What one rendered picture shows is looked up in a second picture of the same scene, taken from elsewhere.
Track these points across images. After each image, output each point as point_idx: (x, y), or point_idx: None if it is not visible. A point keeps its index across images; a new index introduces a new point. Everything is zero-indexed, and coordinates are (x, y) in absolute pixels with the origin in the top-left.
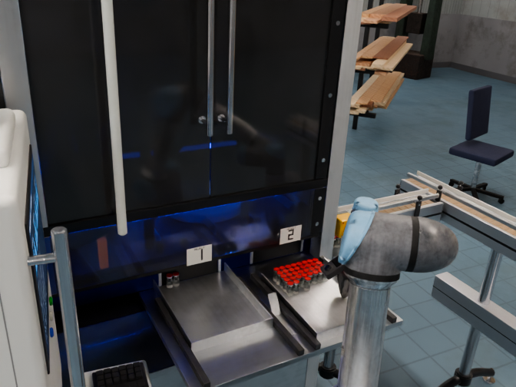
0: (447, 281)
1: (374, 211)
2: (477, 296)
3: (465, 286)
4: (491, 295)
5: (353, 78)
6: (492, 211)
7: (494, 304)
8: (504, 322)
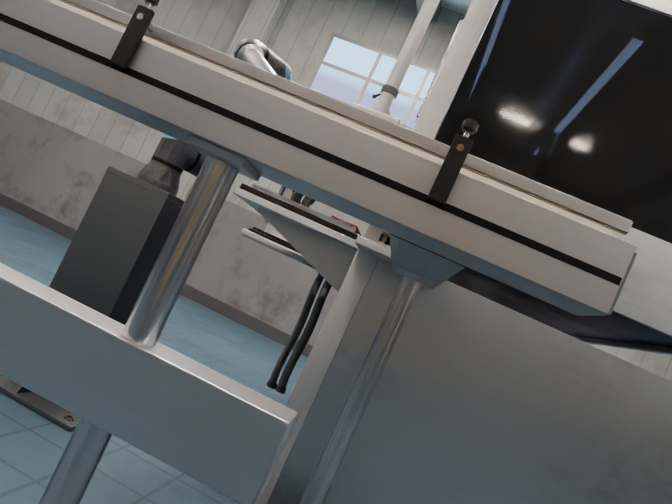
0: (257, 393)
1: (281, 58)
2: (161, 351)
3: (206, 377)
4: (135, 304)
5: (459, 29)
6: (308, 103)
7: (108, 328)
8: (71, 298)
